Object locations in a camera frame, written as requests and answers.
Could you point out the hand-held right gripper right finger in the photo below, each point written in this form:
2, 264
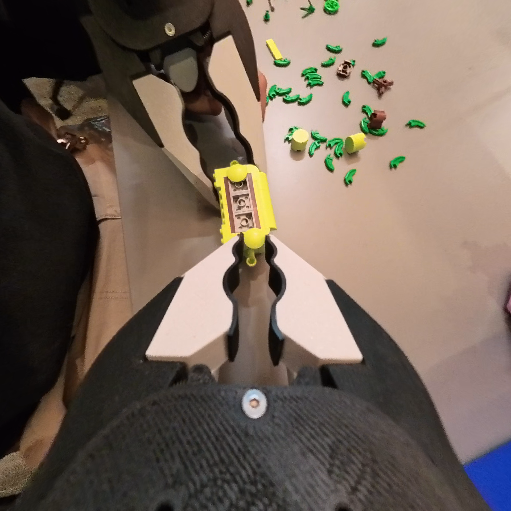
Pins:
319, 319

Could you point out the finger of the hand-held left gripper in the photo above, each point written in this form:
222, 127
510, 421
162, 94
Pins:
229, 68
159, 107

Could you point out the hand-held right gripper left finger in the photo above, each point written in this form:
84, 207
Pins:
191, 319

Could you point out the lime dome brick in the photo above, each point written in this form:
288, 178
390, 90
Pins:
236, 173
254, 238

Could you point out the lime green toy brick box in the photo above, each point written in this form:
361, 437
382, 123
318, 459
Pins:
263, 199

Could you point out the person's left hand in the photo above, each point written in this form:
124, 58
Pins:
205, 103

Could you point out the lime flat bar piece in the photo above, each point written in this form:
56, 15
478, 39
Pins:
274, 49

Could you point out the clear pouch with keys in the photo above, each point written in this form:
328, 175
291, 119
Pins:
76, 137

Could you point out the green stem piece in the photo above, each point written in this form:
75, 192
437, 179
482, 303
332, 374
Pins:
307, 11

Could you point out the lime cylinder brick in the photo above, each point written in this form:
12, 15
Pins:
299, 140
355, 143

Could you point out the scattered green leaf pieces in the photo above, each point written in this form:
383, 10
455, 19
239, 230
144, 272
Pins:
333, 48

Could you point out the brown round piece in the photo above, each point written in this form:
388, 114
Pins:
341, 70

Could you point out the green wheel piece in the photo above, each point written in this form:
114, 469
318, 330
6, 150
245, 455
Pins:
331, 7

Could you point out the brown branch piece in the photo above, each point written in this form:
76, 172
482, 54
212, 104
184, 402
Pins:
383, 84

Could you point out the brown barrel piece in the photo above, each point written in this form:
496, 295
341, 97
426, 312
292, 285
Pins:
378, 118

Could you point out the pink toy brick flowerpot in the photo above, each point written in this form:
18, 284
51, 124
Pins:
507, 301

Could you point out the blue plastic bin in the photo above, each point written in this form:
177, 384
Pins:
491, 479

